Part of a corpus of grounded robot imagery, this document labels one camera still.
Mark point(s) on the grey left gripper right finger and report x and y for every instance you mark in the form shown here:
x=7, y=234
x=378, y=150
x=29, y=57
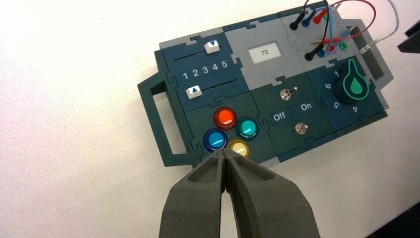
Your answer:
x=265, y=203

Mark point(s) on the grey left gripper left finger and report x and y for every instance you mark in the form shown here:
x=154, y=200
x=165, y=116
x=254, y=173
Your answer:
x=197, y=200

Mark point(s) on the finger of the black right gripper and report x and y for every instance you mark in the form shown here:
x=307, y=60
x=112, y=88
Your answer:
x=414, y=30
x=410, y=45

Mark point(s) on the yellow round push button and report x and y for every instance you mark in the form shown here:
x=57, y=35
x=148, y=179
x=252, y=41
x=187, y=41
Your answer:
x=241, y=148

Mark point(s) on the blue round push button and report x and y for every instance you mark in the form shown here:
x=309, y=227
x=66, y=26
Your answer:
x=215, y=140

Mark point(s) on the black green rotary knob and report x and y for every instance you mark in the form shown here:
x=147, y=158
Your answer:
x=352, y=84

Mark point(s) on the green round push button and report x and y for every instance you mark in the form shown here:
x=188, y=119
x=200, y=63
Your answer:
x=246, y=128

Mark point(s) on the red round push button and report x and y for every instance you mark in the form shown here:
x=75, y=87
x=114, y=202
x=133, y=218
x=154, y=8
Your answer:
x=224, y=118

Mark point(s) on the white slider knob up arrow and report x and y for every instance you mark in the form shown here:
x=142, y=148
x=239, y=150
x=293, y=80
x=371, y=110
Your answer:
x=193, y=92

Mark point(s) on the modular teal grey control box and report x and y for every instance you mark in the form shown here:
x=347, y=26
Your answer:
x=288, y=67

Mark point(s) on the small white display screen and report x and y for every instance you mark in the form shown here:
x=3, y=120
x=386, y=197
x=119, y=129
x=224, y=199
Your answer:
x=264, y=52

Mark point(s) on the white slider knob down arrow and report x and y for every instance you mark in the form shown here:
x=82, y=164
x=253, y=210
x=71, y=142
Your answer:
x=211, y=47

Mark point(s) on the metal toggle switch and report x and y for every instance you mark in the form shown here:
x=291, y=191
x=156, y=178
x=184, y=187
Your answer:
x=301, y=128
x=286, y=95

